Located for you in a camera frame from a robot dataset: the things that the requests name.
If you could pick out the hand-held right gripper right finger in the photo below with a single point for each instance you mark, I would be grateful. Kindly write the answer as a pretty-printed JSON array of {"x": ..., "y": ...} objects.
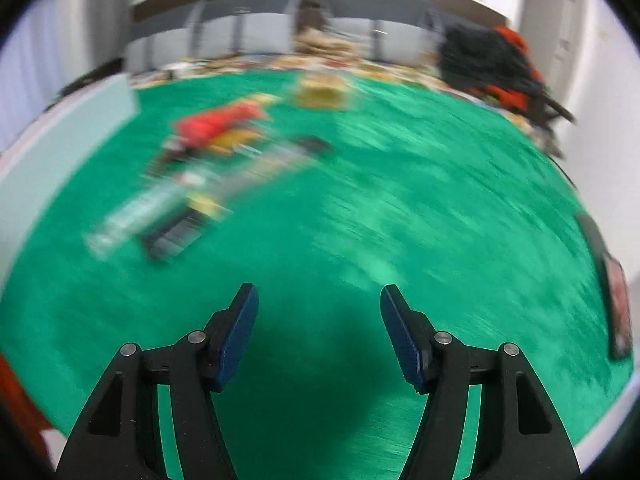
[{"x": 402, "y": 340}]

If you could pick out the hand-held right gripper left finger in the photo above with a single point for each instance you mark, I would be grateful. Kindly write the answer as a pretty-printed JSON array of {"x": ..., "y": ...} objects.
[{"x": 237, "y": 340}]

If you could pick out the black snack packet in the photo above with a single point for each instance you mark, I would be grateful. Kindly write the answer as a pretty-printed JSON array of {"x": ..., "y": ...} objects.
[{"x": 172, "y": 237}]

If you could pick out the green and white snack packet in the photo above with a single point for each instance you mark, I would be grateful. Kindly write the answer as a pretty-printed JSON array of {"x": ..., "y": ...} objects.
[{"x": 140, "y": 212}]

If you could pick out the silver snack packet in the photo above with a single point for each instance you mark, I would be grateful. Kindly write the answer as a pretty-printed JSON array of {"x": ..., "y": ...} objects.
[{"x": 265, "y": 167}]

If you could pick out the red snack packet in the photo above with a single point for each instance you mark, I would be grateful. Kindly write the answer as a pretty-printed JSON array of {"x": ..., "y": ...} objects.
[{"x": 215, "y": 124}]

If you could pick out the pale storage box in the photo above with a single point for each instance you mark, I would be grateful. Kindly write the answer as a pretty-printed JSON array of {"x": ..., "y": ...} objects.
[{"x": 75, "y": 125}]

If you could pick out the green patterned blanket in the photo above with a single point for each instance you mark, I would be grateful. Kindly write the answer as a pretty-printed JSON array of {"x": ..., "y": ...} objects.
[{"x": 375, "y": 200}]

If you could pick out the yellow slim snack packet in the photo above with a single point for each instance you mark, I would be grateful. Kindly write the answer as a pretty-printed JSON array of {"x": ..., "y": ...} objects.
[{"x": 235, "y": 141}]

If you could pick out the phone with lit screen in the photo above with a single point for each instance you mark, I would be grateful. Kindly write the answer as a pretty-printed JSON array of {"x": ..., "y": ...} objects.
[{"x": 617, "y": 305}]

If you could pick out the bread loaf in clear bag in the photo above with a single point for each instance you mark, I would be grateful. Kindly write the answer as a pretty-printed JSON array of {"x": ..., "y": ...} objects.
[{"x": 320, "y": 91}]

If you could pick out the floral bedsheet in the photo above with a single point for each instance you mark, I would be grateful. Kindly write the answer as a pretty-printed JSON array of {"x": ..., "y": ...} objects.
[{"x": 390, "y": 69}]

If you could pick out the dark wooden chair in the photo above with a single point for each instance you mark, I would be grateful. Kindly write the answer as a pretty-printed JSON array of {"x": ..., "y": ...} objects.
[{"x": 552, "y": 107}]

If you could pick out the black jacket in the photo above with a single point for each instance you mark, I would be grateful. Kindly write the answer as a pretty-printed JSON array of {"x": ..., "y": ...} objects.
[{"x": 475, "y": 60}]

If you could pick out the beige folded blanket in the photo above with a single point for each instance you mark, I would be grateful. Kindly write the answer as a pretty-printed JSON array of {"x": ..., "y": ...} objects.
[{"x": 322, "y": 41}]

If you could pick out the orange garment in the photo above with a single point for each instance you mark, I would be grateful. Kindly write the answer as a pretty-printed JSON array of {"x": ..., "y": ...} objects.
[{"x": 512, "y": 40}]

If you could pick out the white door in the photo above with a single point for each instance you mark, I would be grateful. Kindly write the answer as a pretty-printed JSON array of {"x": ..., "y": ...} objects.
[{"x": 567, "y": 20}]

